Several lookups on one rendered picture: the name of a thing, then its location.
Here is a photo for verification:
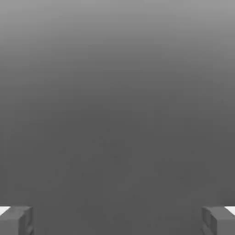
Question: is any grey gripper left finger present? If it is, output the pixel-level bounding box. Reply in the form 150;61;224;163
0;205;35;235

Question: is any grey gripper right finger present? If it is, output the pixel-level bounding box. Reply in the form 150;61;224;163
201;206;235;235

